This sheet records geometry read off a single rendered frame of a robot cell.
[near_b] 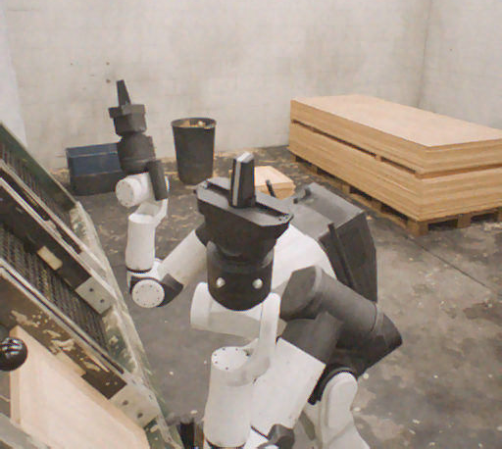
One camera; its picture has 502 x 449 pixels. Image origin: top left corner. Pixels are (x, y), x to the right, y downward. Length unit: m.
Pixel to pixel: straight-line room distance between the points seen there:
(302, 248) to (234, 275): 0.38
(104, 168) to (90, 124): 1.07
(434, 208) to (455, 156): 0.46
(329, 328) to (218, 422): 0.24
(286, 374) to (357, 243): 0.33
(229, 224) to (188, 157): 4.91
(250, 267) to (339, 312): 0.29
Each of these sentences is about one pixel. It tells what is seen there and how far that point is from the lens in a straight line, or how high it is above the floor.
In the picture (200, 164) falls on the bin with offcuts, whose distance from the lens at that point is 5.53.
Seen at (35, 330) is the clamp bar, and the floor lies 1.21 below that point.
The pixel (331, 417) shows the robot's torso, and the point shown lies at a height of 0.90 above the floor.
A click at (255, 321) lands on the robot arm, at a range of 0.70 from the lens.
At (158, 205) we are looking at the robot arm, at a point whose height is 1.34.
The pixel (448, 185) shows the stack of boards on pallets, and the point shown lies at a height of 0.42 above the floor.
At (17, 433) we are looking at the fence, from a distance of 0.79.
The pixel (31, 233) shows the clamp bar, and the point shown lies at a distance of 1.57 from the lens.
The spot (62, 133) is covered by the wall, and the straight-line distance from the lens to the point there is 6.36.
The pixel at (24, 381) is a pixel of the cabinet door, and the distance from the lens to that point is 0.95.
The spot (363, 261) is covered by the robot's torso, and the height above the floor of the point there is 1.30.
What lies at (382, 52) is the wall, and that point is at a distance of 7.71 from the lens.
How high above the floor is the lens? 1.80
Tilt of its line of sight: 20 degrees down
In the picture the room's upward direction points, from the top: straight up
